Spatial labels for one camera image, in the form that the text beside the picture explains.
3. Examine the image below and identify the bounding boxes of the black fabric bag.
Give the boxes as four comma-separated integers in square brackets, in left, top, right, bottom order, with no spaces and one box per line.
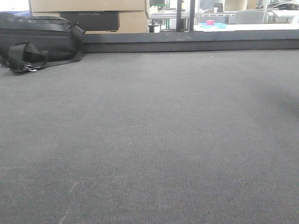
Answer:
[0,13,85,74]

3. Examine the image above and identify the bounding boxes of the lower cardboard box black label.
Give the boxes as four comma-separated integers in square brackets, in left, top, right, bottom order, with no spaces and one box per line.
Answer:
[33,11,149,34]

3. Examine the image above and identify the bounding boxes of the upper cardboard box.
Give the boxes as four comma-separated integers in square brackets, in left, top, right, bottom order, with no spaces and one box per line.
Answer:
[30,0,150,12]

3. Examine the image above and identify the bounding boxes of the grey office chair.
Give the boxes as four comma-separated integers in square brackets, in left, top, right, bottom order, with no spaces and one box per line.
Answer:
[228,10,264,24]

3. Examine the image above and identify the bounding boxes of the black vertical post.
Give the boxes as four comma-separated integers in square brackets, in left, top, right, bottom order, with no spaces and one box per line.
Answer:
[176,0,196,32]

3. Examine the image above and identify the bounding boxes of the dark conveyor side rail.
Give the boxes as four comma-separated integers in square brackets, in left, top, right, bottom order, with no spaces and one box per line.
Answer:
[83,29,299,53]

